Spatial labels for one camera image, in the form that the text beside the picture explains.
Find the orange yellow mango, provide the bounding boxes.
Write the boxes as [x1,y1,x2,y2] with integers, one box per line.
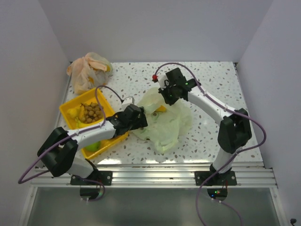
[156,105,166,112]

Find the green knotted plastic bag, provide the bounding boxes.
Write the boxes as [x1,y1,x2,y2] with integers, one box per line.
[133,88,192,153]

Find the bunch of longan fruit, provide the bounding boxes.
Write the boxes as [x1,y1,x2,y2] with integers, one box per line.
[79,102,103,124]

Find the green apple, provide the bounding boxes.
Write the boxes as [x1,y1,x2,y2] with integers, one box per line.
[85,141,101,153]

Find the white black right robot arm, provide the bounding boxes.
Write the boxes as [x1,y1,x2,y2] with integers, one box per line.
[152,68,252,185]

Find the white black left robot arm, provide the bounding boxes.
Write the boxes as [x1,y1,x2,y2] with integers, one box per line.
[37,104,148,185]

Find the orange plastic bag with fruit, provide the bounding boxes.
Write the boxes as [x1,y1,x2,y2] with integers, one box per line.
[66,52,113,95]

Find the yellow plastic tray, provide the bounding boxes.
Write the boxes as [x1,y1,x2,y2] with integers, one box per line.
[59,89,129,160]

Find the yellow pear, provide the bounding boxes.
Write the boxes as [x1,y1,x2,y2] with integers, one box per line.
[67,108,79,119]

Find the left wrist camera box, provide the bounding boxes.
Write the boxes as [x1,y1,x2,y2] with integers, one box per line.
[121,97,135,111]

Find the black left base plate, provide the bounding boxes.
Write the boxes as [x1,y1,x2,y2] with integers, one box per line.
[70,170,113,186]

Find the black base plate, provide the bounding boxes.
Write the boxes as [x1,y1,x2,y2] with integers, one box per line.
[70,170,113,186]
[194,170,238,186]

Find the aluminium rail frame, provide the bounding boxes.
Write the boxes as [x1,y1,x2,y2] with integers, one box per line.
[29,61,286,226]

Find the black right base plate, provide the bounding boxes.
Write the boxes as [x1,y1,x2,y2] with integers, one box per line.
[194,170,238,186]

